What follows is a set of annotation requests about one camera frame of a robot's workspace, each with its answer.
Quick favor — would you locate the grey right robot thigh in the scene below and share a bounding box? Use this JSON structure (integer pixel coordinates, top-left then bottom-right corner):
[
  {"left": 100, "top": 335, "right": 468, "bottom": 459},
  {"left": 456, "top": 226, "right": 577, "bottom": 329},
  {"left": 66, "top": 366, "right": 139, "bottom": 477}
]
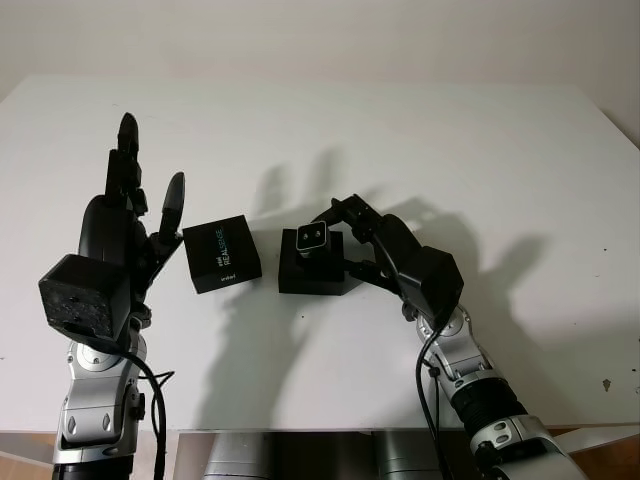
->
[{"left": 377, "top": 432, "right": 441, "bottom": 480}]

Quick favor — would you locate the grey left robot thigh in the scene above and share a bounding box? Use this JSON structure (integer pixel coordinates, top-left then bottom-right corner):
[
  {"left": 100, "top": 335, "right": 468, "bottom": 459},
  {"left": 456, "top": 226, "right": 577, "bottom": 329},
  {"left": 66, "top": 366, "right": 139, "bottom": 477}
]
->
[{"left": 204, "top": 433, "right": 271, "bottom": 480}]

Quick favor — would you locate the grey robot thigh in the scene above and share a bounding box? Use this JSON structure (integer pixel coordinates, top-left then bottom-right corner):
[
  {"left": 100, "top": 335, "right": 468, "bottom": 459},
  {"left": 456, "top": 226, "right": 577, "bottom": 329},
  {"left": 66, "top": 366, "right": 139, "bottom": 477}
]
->
[
  {"left": 204, "top": 433, "right": 271, "bottom": 480},
  {"left": 377, "top": 432, "right": 441, "bottom": 480}
]

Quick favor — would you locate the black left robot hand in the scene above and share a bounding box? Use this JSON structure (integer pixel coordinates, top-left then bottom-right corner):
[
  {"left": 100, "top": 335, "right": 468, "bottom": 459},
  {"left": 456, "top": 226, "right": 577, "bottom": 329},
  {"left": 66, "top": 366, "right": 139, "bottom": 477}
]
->
[{"left": 78, "top": 112, "right": 186, "bottom": 330}]

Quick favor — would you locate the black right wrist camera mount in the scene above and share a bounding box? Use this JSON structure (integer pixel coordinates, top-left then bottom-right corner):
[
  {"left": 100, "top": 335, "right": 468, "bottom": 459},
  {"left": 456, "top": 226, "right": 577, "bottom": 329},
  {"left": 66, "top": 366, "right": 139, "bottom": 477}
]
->
[{"left": 394, "top": 245, "right": 465, "bottom": 326}]

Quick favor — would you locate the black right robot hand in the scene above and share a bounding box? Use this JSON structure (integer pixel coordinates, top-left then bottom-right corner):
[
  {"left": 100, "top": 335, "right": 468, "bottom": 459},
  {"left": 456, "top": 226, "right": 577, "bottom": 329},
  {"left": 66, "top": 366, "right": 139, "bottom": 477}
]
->
[{"left": 309, "top": 193, "right": 426, "bottom": 301}]

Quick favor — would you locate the black camera box base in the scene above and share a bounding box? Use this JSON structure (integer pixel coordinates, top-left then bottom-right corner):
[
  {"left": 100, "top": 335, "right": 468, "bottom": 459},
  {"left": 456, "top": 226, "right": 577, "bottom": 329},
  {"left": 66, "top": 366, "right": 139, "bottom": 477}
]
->
[{"left": 277, "top": 228, "right": 364, "bottom": 297}]

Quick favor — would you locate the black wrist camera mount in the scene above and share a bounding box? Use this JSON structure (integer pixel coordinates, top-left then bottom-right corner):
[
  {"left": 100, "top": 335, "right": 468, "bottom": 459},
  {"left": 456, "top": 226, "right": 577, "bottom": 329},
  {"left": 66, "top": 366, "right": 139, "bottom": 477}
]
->
[
  {"left": 38, "top": 253, "right": 132, "bottom": 341},
  {"left": 394, "top": 245, "right": 465, "bottom": 326}
]

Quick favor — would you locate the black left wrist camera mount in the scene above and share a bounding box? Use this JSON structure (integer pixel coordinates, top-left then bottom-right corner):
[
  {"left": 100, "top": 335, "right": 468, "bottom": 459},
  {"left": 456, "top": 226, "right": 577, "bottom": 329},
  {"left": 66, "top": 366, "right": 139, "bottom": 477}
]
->
[{"left": 38, "top": 253, "right": 132, "bottom": 341}]

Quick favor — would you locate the white table leg frame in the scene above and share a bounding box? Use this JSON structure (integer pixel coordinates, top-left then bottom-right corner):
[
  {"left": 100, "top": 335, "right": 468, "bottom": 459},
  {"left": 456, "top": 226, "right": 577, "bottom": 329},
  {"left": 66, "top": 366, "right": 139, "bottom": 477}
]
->
[{"left": 549, "top": 427, "right": 640, "bottom": 455}]

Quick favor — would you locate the black Intel RealSense box lid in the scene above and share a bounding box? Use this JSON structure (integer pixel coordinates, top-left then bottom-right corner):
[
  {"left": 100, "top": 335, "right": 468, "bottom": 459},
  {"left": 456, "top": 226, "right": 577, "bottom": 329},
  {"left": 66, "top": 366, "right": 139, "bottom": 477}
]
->
[{"left": 182, "top": 214, "right": 263, "bottom": 295}]

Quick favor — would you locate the small silver depth camera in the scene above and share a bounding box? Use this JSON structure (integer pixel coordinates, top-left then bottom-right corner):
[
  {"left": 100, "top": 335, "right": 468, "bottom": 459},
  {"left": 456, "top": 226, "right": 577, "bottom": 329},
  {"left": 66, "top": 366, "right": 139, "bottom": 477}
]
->
[{"left": 294, "top": 222, "right": 330, "bottom": 259}]

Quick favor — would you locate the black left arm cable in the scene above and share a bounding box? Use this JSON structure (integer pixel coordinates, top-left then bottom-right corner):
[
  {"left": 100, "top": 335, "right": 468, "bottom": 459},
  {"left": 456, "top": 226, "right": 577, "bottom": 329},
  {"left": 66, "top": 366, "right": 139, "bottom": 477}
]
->
[{"left": 112, "top": 347, "right": 176, "bottom": 480}]

